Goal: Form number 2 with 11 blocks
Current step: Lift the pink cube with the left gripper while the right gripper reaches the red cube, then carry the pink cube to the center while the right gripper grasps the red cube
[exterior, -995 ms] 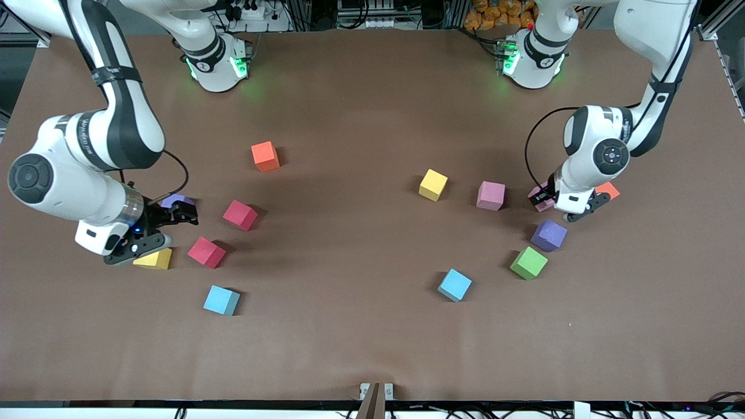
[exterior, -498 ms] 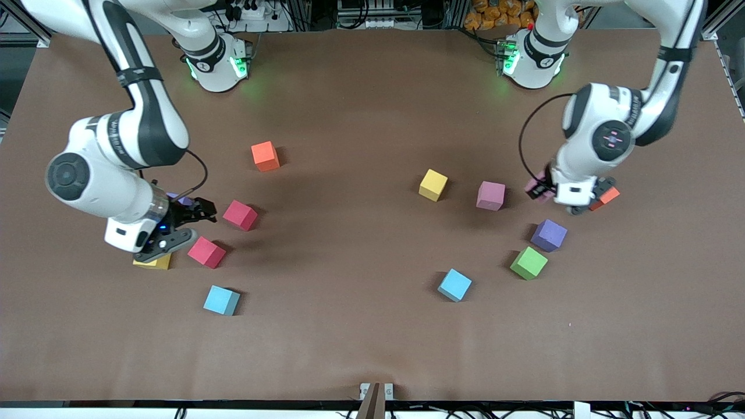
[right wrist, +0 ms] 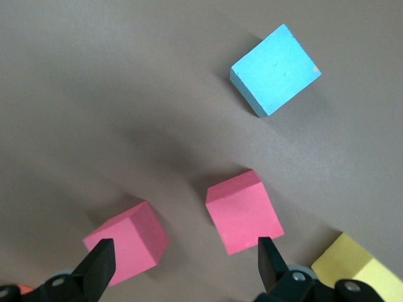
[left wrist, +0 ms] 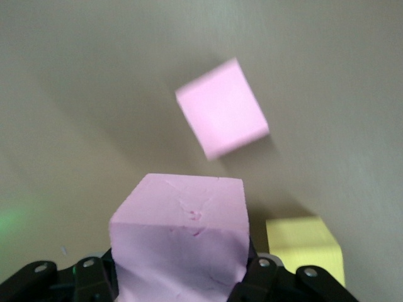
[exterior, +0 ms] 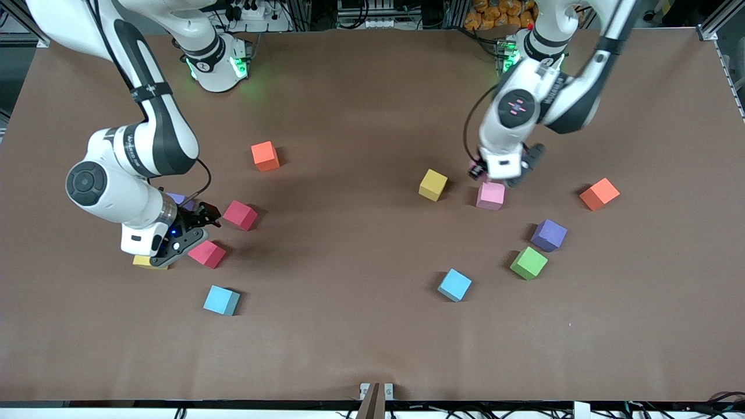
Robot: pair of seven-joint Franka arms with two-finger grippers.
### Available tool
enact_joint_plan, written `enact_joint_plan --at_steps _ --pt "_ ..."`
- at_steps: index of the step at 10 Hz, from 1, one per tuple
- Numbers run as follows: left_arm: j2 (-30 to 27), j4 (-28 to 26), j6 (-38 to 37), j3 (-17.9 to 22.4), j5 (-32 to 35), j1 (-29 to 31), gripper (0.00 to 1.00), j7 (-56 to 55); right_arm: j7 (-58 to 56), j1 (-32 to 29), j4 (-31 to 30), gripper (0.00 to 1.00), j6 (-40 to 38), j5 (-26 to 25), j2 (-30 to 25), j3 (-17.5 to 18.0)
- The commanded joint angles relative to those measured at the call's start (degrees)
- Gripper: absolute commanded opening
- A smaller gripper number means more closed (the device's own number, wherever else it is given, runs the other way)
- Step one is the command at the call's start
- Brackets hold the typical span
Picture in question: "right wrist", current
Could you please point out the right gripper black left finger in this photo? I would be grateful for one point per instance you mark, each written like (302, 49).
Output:
(94, 273)

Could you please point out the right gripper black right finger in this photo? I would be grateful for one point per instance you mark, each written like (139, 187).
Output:
(275, 273)

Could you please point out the deep pink foam cube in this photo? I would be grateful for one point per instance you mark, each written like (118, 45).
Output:
(138, 236)
(242, 214)

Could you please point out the orange foam cube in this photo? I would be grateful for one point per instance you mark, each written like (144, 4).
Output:
(25, 288)

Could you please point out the yellow foam cube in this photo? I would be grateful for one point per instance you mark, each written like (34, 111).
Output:
(349, 261)

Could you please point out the cyan foam cube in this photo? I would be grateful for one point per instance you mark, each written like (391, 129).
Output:
(275, 69)

